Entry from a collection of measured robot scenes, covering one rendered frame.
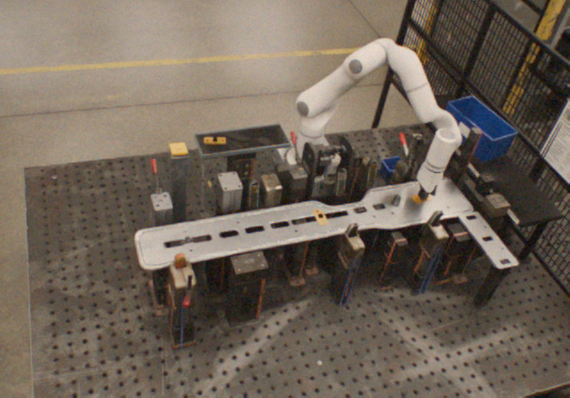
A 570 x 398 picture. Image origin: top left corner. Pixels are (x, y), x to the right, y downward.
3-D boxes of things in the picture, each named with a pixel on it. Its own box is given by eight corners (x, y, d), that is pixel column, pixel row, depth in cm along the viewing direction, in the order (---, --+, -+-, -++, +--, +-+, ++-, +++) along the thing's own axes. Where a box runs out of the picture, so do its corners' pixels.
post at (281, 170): (268, 238, 263) (279, 170, 236) (264, 230, 266) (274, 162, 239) (278, 236, 264) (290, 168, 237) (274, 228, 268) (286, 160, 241)
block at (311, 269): (306, 275, 250) (318, 229, 231) (296, 252, 259) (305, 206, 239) (319, 272, 252) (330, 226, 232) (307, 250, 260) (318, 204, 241)
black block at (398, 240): (379, 296, 248) (397, 250, 228) (368, 276, 255) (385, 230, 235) (396, 292, 250) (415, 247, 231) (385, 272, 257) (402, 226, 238)
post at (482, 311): (478, 319, 246) (505, 274, 226) (464, 297, 253) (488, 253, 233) (491, 315, 248) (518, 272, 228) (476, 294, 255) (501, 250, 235)
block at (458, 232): (435, 287, 255) (456, 243, 236) (422, 267, 262) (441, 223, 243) (453, 282, 258) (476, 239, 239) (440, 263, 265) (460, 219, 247)
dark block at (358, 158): (334, 227, 273) (353, 158, 245) (328, 216, 277) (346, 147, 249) (344, 225, 275) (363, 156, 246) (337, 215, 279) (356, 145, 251)
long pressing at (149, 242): (142, 279, 203) (142, 275, 202) (132, 231, 218) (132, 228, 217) (476, 213, 250) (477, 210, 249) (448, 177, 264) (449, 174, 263)
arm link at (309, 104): (324, 111, 273) (301, 125, 264) (310, 90, 273) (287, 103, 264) (394, 60, 233) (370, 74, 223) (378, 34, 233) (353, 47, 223)
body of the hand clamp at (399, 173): (384, 226, 278) (403, 170, 254) (378, 215, 282) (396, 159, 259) (394, 223, 280) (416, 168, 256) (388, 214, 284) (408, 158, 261)
